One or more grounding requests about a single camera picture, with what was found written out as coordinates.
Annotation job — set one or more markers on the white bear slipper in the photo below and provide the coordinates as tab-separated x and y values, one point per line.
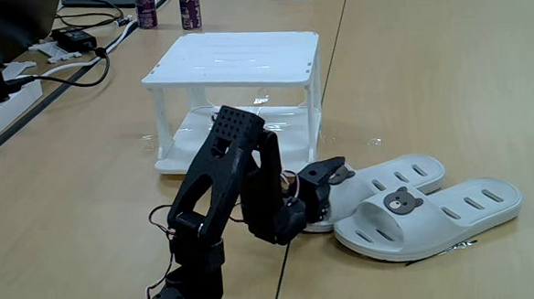
356	187
413	235

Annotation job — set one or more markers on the white plastic shelf box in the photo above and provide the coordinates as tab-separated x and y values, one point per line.
235	59

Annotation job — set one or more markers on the purple drink can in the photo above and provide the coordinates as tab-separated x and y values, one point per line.
146	9
189	9

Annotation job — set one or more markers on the black power adapter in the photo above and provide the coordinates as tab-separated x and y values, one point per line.
73	39

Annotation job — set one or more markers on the white printed plastic part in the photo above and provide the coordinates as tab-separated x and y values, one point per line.
56	51

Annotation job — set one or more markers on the white flat plastic piece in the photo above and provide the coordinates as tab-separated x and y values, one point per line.
18	69

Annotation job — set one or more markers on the white power strip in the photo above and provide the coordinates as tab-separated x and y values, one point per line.
4	113

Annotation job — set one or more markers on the black laptop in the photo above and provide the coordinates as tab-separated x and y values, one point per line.
18	25

